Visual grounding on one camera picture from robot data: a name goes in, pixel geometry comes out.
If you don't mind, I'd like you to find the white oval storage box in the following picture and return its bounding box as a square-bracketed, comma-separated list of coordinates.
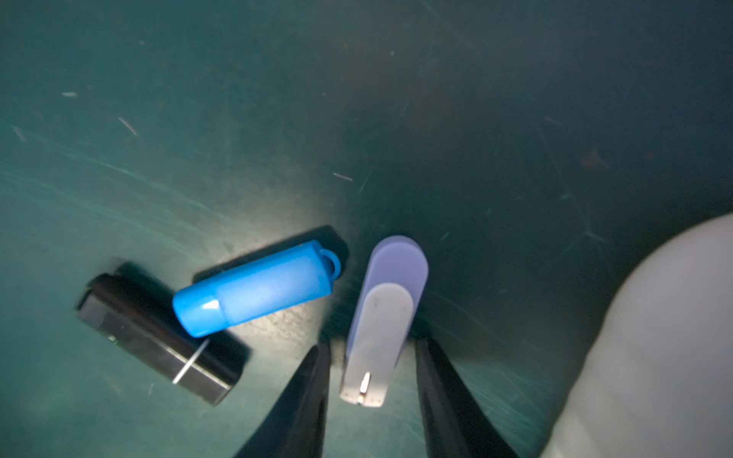
[543, 216, 732, 457]

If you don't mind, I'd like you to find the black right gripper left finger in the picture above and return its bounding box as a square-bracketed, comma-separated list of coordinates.
[237, 343, 331, 458]

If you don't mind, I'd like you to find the purple white usb drive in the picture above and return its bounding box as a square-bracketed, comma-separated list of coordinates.
[340, 236, 429, 408]

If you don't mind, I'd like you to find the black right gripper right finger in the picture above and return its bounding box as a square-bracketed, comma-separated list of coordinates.
[415, 339, 517, 457]

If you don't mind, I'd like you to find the black usb flash drive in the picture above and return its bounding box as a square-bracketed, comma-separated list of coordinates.
[74, 270, 250, 406]

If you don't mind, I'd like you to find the blue usb flash drive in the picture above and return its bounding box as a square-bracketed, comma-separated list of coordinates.
[173, 240, 342, 338]

